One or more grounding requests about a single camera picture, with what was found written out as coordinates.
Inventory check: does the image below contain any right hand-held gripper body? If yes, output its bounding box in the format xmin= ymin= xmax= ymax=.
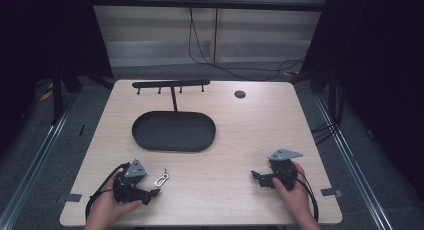
xmin=267 ymin=148 xmax=304 ymax=192

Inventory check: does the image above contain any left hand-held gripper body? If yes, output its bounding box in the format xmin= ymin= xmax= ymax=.
xmin=112 ymin=158 xmax=152 ymax=205

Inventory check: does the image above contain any silver carabiner keychain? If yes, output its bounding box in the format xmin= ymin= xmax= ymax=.
xmin=153 ymin=167 xmax=171 ymax=188

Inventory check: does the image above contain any person's right hand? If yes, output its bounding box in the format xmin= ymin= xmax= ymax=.
xmin=272 ymin=161 xmax=322 ymax=230

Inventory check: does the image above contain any person's left hand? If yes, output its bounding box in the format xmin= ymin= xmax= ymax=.
xmin=83 ymin=179 xmax=144 ymax=230

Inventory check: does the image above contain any grey tape strip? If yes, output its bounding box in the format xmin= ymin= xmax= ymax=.
xmin=320 ymin=187 xmax=343 ymax=198
xmin=55 ymin=192 xmax=83 ymax=204

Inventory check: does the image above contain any black hook stand with tray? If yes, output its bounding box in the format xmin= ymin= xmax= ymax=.
xmin=131 ymin=78 xmax=217 ymax=153

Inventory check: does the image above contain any black metal stand leg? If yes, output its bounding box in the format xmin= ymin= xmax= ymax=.
xmin=49 ymin=68 xmax=65 ymax=126

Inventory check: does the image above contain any black curtain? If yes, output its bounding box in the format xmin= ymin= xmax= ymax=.
xmin=299 ymin=0 xmax=424 ymax=201
xmin=0 ymin=0 xmax=115 ymax=154

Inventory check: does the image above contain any bundle of black floor cables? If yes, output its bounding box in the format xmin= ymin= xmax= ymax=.
xmin=310 ymin=79 xmax=346 ymax=145

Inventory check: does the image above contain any metal floor rail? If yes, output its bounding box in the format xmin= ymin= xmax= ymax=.
xmin=312 ymin=92 xmax=396 ymax=230
xmin=0 ymin=94 xmax=79 ymax=230

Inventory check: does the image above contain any black wall cable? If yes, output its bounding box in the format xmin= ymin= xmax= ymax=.
xmin=187 ymin=6 xmax=307 ymax=82

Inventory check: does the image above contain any yellow floor cable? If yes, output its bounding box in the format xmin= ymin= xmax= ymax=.
xmin=37 ymin=84 xmax=55 ymax=103

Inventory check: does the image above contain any black horizontal frame bar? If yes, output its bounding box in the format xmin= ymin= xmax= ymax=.
xmin=89 ymin=0 xmax=330 ymax=13

